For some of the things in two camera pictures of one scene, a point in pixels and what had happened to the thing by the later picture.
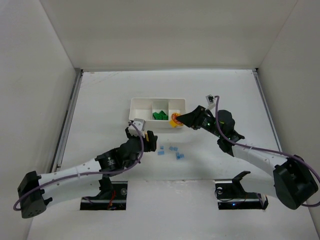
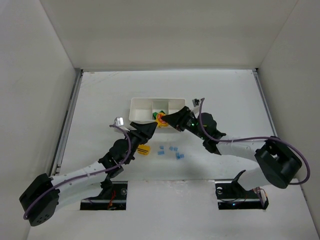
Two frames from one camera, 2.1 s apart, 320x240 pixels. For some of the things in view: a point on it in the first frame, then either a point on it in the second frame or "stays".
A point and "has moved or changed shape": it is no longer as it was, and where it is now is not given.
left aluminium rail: x=62 y=142 stays
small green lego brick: x=160 y=116 stays
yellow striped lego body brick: x=147 y=136 has moved or changed shape
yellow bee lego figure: x=174 y=123 has moved or changed shape
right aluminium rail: x=262 y=94 stays
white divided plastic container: x=156 y=112 stays
